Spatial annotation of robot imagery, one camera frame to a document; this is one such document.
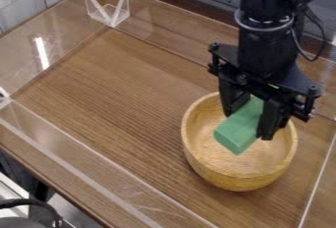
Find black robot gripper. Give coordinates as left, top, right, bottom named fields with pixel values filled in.
left=209, top=24, right=321, bottom=141

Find green rectangular block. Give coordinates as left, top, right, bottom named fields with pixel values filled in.
left=213, top=97, right=264, bottom=155

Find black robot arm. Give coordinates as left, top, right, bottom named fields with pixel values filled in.
left=209, top=0, right=321, bottom=141

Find brown wooden bowl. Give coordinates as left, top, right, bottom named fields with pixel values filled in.
left=181, top=92, right=297, bottom=192

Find clear acrylic tray walls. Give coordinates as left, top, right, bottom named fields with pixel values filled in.
left=0, top=0, right=336, bottom=228

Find clear acrylic corner bracket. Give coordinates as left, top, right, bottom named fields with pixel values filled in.
left=84, top=0, right=129, bottom=28

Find black cable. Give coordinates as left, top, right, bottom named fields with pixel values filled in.
left=0, top=198, right=64, bottom=228

